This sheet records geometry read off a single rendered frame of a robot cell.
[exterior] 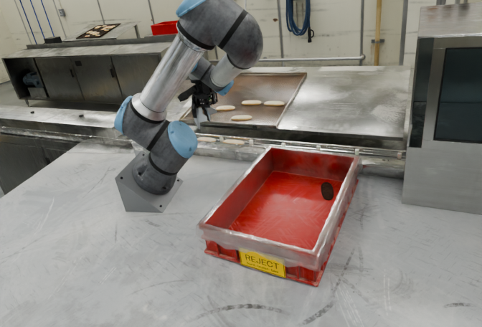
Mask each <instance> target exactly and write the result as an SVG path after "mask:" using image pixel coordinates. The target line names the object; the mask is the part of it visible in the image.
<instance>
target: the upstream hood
mask: <svg viewBox="0 0 482 327"><path fill-rule="evenodd" d="M116 114H117V113H116V112H105V111H92V110H69V109H58V108H35V107H22V106H10V105H0V126H1V127H9V128H22V129H29V130H36V131H50V132H57V133H71V134H78V135H85V136H98V137H106V138H117V137H118V136H120V135H122V133H121V132H120V131H118V130H116V128H115V126H114V120H115V117H116Z"/></svg>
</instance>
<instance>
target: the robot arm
mask: <svg viewBox="0 0 482 327"><path fill-rule="evenodd" d="M176 15H177V17H179V20H178V22H177V23H176V28H177V30H178V34H177V35H176V37H175V38H174V41H173V42H172V43H171V45H170V47H169V48H168V50H167V51H166V54H165V55H164V57H163V58H162V60H161V61H160V63H159V65H158V67H157V68H156V70H155V71H154V73H153V74H152V76H151V78H150V80H149V81H148V83H147V84H146V86H145V88H144V89H143V91H142V93H137V94H135V95H134V96H128V97H127V98H126V99H125V100H124V102H123V104H122V105H121V107H120V109H119V110H118V112H117V114H116V117H115V120H114V126H115V128H116V130H118V131H120V132H121V133H122V134H123V135H124V136H127V137H128V138H130V139H131V140H132V141H135V142H136V143H137V144H139V145H140V146H142V147H144V148H145V149H146V150H148V151H150V153H148V154H147V155H145V156H144V157H142V158H140V159H139V160H138V161H137V162H136V164H135V165H134V167H133V177H134V179H135V181H136V183H137V184H138V185H139V186H140V187H141V188H142V189H144V190H145V191H147V192H149V193H152V194H158V195H161V194H166V193H168V192H169V191H170V190H171V188H172V187H173V186H174V183H175V181H176V176H177V173H178V172H179V171H180V169H181V168H182V167H183V165H184V164H185V163H186V162H187V161H188V160H189V158H191V157H192V156H193V153H194V152H195V151H196V149H197V146H198V140H197V137H196V134H195V133H194V131H193V130H192V129H191V128H190V127H189V126H188V125H187V124H186V123H183V122H181V121H178V120H174V121H172V122H169V121H168V120H167V119H165V118H166V116H167V111H166V108H167V106H168V105H169V103H170V102H171V100H172V99H173V97H174V96H175V94H176V93H177V92H178V90H179V88H180V87H181V86H182V84H183V83H184V81H185V79H186V78H187V77H188V76H189V78H190V81H191V83H195V85H193V86H192V87H190V88H189V89H188V90H186V91H184V92H182V93H181V94H180V95H179V96H178V99H179V101H180V102H181V101H185V100H187V99H188V98H189V96H191V95H192V115H193V118H194V121H195V123H196V125H197V127H198V129H200V123H201V122H204V121H207V120H208V121H210V115H211V114H215V113H217V110H216V109H214V108H212V107H211V105H212V104H215V103H217V102H218V99H216V98H217V93H219V94H220V95H222V96H224V95H226V94H227V93H228V92H229V90H230V88H231V87H232V86H233V84H234V80H233V79H234V78H236V77H237V76H238V75H239V74H240V73H241V72H242V71H243V70H247V69H250V68H251V67H253V66H254V65H255V64H256V63H257V62H258V60H259V59H260V57H261V55H262V53H263V35H262V32H261V29H260V26H259V24H258V23H257V21H256V20H255V18H254V17H253V16H252V15H251V14H250V13H249V12H247V11H245V10H244V9H243V8H242V7H241V6H240V5H238V4H237V3H236V2H234V1H233V0H183V1H182V3H181V4H180V5H179V7H178V9H177V10H176ZM216 45H217V46H218V47H219V48H220V49H222V50H224V51H225V52H226V53H225V55H224V56H223V57H222V59H221V60H220V61H219V62H218V63H217V65H216V66H214V65H213V64H212V63H210V62H209V61H207V60H206V59H205V57H204V52H205V51H211V50H213V49H214V47H215V46H216ZM215 93H216V97H215ZM198 107H201V108H198ZM203 111H204V114H203Z"/></svg>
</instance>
